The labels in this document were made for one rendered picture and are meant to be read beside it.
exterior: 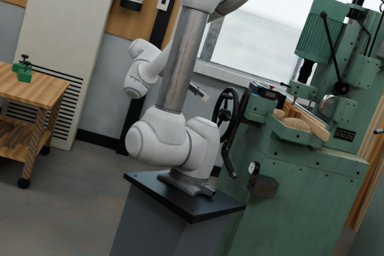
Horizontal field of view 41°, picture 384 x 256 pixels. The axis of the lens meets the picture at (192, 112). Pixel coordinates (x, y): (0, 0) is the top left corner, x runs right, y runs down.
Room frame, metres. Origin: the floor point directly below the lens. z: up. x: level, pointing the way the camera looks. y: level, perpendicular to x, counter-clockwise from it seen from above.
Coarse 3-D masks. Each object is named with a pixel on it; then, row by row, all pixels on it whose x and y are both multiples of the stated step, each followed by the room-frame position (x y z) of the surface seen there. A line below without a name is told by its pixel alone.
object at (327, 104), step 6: (324, 96) 2.50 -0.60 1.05; (330, 96) 2.49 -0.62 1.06; (336, 96) 2.50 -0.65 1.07; (324, 102) 2.49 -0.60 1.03; (330, 102) 2.50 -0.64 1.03; (336, 102) 2.51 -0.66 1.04; (324, 108) 2.49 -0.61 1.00; (330, 108) 2.50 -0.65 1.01; (324, 114) 2.50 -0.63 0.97; (330, 114) 2.51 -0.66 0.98
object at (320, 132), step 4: (300, 116) 2.47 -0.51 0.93; (304, 116) 2.44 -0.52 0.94; (304, 120) 2.42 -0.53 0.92; (308, 120) 2.39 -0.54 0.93; (308, 124) 2.38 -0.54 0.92; (312, 124) 2.35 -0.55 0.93; (316, 124) 2.33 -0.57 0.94; (312, 128) 2.33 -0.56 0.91; (316, 128) 2.30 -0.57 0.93; (320, 128) 2.27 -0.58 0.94; (316, 132) 2.29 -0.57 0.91; (320, 132) 2.26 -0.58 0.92; (324, 132) 2.23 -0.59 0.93; (328, 132) 2.23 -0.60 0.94; (320, 136) 2.25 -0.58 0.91; (324, 136) 2.22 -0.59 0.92; (328, 136) 2.22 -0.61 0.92; (324, 140) 2.21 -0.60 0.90
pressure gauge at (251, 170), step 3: (252, 162) 2.29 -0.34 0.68; (255, 162) 2.27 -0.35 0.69; (258, 162) 2.28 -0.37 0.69; (249, 165) 2.30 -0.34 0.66; (252, 165) 2.28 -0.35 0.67; (255, 165) 2.26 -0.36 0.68; (258, 165) 2.26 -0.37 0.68; (249, 168) 2.30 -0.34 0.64; (252, 168) 2.27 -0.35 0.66; (255, 168) 2.25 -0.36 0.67; (258, 168) 2.26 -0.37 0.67; (249, 171) 2.28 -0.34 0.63; (252, 171) 2.26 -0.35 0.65; (255, 171) 2.25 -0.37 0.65; (258, 171) 2.26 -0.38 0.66; (255, 174) 2.27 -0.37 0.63; (252, 177) 2.28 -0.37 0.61
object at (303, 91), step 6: (294, 84) 2.55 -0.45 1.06; (300, 84) 2.55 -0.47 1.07; (306, 84) 2.63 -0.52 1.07; (288, 90) 2.59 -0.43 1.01; (294, 90) 2.55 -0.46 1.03; (300, 90) 2.56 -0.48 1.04; (306, 90) 2.57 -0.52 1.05; (312, 90) 2.58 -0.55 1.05; (294, 96) 2.55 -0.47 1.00; (300, 96) 2.56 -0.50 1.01; (306, 96) 2.57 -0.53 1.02
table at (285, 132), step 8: (248, 112) 2.44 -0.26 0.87; (256, 120) 2.43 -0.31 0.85; (264, 120) 2.44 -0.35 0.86; (272, 120) 2.39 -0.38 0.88; (280, 120) 2.35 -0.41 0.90; (272, 128) 2.36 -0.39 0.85; (280, 128) 2.29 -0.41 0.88; (288, 128) 2.25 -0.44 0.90; (280, 136) 2.26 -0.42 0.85; (288, 136) 2.26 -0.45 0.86; (296, 136) 2.27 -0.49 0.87; (304, 136) 2.28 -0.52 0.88; (312, 136) 2.29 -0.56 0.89; (312, 144) 2.30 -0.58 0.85; (320, 144) 2.31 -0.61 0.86
